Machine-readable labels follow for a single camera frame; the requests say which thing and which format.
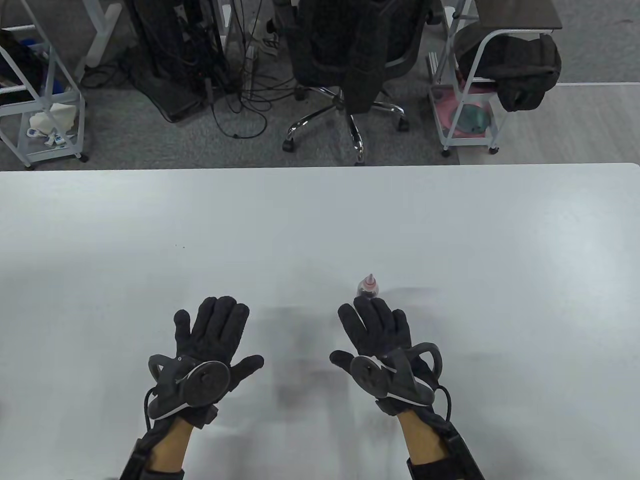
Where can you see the person's right hand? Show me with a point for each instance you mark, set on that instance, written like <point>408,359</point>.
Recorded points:
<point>372,325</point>

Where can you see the person's left hand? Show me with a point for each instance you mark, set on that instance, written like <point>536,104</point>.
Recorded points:
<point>215,330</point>

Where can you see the small clear soy sauce bottle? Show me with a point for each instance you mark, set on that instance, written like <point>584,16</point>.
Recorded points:
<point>367,291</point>

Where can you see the person's left forearm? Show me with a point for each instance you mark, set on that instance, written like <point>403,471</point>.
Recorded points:
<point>167,447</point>

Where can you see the person's right forearm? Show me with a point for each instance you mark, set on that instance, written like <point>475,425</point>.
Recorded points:
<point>420,440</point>

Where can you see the black round right hand tracker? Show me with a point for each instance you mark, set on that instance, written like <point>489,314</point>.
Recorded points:
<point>375,372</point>

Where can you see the black round hand tracker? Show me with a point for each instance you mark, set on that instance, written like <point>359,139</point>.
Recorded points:
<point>375,372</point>
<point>200,382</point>

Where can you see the black round left hand tracker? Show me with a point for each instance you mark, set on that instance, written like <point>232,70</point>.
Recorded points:
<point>200,382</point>

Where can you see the white rolling cart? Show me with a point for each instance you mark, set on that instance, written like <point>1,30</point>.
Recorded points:
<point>487,135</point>

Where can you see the pink plastic basin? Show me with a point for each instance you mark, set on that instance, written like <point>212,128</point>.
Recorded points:
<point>445,112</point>

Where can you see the green bowl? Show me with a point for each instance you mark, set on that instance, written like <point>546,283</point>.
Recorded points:
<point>472,119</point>

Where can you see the white metal shelf cart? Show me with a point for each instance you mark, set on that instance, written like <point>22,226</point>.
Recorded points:
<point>79,125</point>

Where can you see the small white blue packets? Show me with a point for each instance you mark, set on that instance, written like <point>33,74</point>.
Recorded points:
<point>52,139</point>

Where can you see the black jacket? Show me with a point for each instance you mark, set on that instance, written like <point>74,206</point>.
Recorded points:
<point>367,65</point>

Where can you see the white crumpled bag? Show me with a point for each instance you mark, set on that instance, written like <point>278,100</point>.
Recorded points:
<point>55,116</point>

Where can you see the white power strip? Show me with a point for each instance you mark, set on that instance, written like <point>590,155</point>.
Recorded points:
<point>251,65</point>

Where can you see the black computer tower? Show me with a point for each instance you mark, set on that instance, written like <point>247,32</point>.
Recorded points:
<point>170,60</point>

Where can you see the black office chair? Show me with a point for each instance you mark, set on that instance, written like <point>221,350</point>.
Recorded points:
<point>320,45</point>

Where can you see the black backpack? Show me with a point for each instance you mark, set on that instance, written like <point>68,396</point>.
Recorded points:
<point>520,65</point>

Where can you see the white desk leg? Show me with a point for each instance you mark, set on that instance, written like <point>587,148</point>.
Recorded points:
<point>100,35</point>

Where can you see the black bag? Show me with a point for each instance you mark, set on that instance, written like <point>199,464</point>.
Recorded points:
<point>17,65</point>

